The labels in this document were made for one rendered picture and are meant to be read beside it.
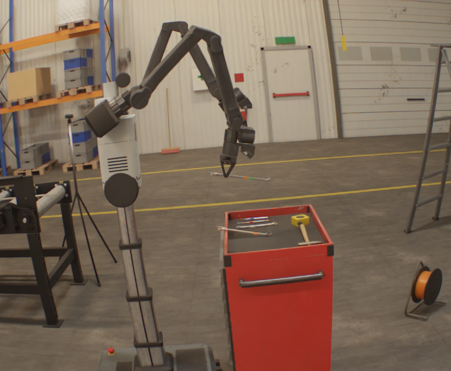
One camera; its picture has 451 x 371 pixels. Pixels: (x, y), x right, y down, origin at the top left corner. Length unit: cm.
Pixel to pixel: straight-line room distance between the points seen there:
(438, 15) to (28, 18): 1028
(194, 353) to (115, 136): 125
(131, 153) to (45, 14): 1119
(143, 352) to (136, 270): 45
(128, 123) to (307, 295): 107
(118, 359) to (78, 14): 944
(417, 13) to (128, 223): 1153
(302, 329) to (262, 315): 20
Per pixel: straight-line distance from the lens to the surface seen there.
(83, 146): 1164
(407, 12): 1336
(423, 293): 374
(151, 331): 275
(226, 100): 237
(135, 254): 261
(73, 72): 1162
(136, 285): 267
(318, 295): 251
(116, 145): 245
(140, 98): 227
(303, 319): 255
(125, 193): 249
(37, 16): 1358
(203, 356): 297
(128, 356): 305
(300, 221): 285
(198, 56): 274
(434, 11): 1365
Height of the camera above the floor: 170
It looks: 11 degrees down
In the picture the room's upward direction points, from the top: 5 degrees counter-clockwise
